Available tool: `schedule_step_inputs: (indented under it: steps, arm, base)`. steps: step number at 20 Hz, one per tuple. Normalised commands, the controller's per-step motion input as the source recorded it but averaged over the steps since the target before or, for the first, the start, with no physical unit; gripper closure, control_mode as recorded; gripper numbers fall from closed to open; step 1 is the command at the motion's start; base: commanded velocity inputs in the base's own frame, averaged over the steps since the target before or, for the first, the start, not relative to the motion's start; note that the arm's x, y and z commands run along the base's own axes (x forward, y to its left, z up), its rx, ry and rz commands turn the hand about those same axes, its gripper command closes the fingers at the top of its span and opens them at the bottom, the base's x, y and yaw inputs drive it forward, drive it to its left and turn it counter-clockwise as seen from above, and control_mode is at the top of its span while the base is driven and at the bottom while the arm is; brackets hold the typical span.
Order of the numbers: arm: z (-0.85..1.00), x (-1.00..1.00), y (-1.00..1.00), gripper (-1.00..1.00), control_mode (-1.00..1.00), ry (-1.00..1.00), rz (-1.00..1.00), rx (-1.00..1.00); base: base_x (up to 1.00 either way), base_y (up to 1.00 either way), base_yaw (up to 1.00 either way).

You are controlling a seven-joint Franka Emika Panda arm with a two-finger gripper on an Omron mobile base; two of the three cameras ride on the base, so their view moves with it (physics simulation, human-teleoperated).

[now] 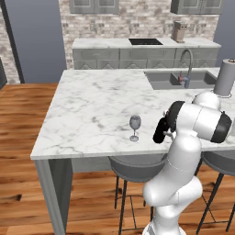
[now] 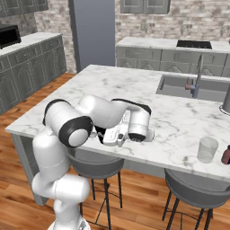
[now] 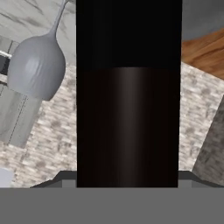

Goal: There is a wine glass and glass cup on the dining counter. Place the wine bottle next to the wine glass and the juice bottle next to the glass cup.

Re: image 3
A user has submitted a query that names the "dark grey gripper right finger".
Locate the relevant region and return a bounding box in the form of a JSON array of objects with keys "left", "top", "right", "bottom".
[{"left": 177, "top": 171, "right": 224, "bottom": 189}]

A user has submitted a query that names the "dark wine bottle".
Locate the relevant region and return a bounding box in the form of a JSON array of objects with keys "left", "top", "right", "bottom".
[{"left": 75, "top": 0, "right": 183, "bottom": 188}]

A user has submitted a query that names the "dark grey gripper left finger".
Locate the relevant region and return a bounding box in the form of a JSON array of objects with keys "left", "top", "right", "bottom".
[{"left": 30, "top": 171, "right": 78, "bottom": 189}]

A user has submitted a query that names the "grey wine glass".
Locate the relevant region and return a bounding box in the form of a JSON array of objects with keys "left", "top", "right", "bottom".
[{"left": 6, "top": 0, "right": 70, "bottom": 102}]

